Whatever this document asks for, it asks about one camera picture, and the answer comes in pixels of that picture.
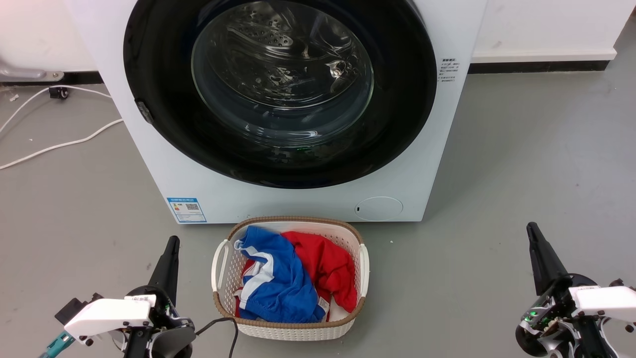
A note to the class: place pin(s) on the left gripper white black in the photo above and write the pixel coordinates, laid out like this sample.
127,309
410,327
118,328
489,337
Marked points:
112,314

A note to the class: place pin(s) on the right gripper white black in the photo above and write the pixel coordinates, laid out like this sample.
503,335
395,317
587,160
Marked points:
596,301

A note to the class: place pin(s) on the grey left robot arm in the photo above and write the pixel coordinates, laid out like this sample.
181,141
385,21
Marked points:
169,345

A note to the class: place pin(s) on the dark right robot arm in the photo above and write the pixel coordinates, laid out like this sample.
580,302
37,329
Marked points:
591,340

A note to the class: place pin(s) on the white washing machine body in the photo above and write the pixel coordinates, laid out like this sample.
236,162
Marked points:
308,204

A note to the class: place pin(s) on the black round washing machine door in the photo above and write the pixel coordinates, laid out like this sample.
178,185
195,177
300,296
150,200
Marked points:
164,74

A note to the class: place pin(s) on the blue energy label sticker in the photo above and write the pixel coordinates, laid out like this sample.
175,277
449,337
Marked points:
187,210

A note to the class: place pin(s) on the blue garment with white stripes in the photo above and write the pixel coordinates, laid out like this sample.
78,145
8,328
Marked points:
278,283

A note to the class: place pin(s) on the white woven plastic laundry basket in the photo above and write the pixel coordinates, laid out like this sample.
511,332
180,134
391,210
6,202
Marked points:
290,328

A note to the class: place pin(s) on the red garment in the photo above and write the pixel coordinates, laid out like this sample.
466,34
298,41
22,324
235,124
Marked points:
328,268

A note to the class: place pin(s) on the round white filter cover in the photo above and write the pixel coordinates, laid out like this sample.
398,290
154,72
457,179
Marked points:
378,209

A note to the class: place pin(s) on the small printed text sticker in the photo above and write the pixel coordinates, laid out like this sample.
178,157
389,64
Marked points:
448,69

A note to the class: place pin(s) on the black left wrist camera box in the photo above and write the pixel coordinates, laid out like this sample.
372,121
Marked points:
74,308

